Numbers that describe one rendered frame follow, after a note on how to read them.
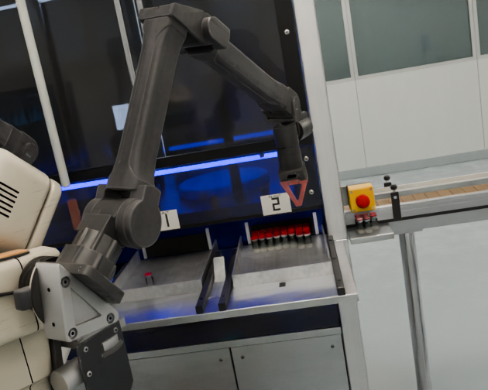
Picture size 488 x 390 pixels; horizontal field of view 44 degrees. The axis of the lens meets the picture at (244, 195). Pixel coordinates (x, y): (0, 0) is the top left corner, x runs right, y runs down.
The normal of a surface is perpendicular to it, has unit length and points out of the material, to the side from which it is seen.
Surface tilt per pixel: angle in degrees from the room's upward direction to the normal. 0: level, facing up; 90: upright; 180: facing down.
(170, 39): 100
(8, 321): 90
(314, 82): 90
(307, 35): 90
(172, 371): 90
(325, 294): 0
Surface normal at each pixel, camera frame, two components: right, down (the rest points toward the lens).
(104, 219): -0.40, -0.60
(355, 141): -0.07, 0.24
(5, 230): 0.80, 0.07
